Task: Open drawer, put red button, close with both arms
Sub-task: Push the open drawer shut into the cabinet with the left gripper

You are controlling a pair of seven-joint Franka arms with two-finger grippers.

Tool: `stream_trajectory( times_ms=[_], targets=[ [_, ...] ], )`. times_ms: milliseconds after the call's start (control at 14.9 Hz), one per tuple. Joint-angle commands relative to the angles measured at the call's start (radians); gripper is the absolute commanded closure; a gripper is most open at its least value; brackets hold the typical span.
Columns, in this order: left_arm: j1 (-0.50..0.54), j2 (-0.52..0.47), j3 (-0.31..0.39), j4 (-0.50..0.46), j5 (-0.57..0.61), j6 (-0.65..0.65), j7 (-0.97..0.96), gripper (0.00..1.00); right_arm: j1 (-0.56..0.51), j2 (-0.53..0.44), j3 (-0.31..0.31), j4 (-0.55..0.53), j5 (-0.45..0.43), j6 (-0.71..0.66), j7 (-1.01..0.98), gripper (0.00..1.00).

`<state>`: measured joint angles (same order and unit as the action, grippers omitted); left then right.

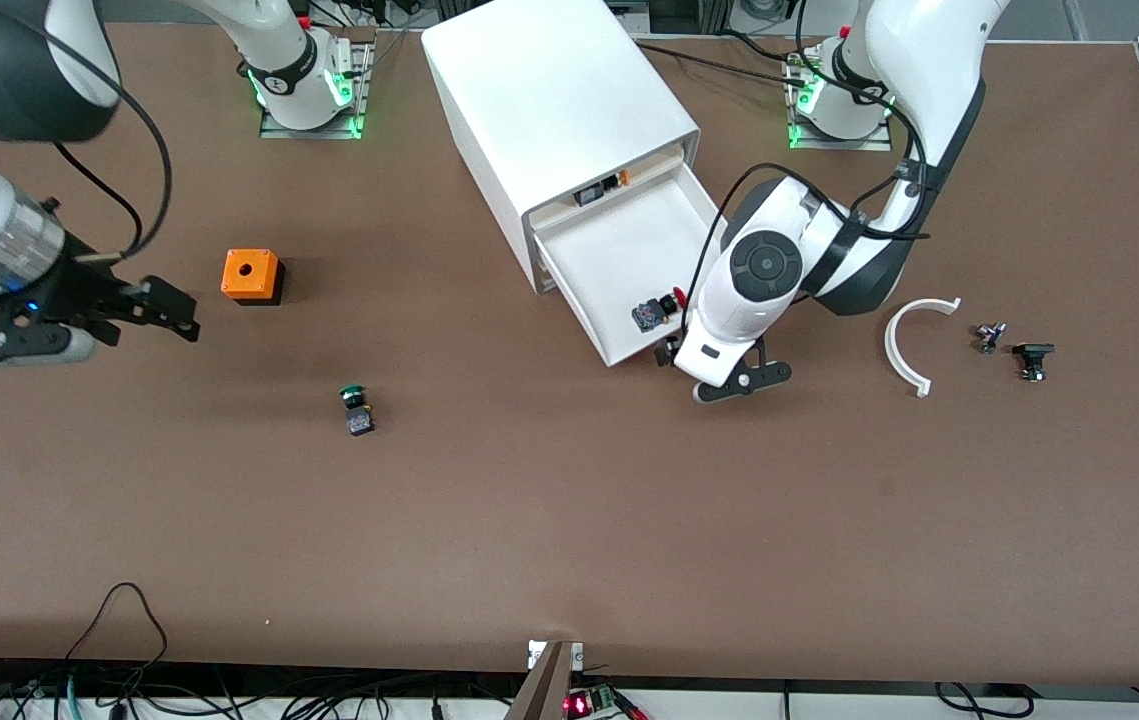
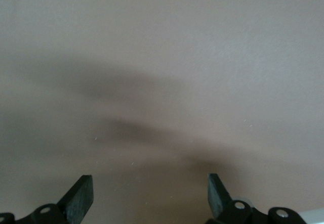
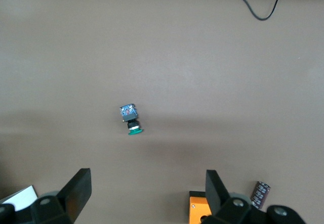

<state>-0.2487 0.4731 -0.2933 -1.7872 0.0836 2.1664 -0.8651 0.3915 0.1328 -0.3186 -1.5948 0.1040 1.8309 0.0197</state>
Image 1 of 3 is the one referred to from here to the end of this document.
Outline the red push button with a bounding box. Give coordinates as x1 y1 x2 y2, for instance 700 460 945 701
632 288 687 334

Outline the orange button box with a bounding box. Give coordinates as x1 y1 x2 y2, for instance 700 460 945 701
221 249 286 306

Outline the green push button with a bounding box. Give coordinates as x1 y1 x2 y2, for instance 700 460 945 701
338 384 377 437

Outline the black part with orange tip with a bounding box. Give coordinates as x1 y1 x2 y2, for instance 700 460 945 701
574 170 630 208

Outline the white curved plastic arc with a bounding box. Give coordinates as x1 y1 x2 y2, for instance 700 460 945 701
884 297 962 399

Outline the circuit board with red light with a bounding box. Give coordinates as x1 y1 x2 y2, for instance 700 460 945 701
564 685 645 720

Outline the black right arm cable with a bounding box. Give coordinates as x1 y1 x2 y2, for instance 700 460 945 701
29 20 173 263

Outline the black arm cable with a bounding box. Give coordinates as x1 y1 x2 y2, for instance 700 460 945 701
684 0 932 301
29 20 173 263

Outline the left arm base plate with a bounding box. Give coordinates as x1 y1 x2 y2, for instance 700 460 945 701
785 45 892 153

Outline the looped thin black cable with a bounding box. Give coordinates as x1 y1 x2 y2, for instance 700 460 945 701
64 583 170 691

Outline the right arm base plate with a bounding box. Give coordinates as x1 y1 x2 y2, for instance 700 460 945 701
259 40 372 139

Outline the black cable behind cabinet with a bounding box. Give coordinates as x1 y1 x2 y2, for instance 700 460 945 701
634 40 815 86

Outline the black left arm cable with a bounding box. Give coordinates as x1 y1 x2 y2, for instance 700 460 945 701
684 0 932 301

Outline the aluminium profile with bracket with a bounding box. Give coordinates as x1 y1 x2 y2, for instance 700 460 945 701
504 640 585 720

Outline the small black switch part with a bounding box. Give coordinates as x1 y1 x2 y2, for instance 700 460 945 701
1012 342 1056 383

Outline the coiled black cable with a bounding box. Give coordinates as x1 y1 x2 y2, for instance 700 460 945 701
934 682 1030 719

